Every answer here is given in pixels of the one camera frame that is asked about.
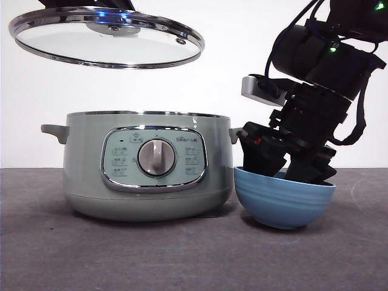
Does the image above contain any glass lid with green knob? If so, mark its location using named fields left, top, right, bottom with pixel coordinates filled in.
left=8, top=5, right=206, bottom=70

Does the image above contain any pale green electric steamer pot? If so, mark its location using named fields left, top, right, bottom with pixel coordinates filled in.
left=41, top=111, right=240, bottom=221

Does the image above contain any blue ribbed bowl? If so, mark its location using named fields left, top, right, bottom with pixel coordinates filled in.
left=233, top=166, right=336, bottom=230

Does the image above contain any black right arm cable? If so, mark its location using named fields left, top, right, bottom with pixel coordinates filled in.
left=330, top=57, right=369, bottom=146

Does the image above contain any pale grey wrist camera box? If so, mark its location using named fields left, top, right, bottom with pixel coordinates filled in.
left=241, top=75, right=286, bottom=106

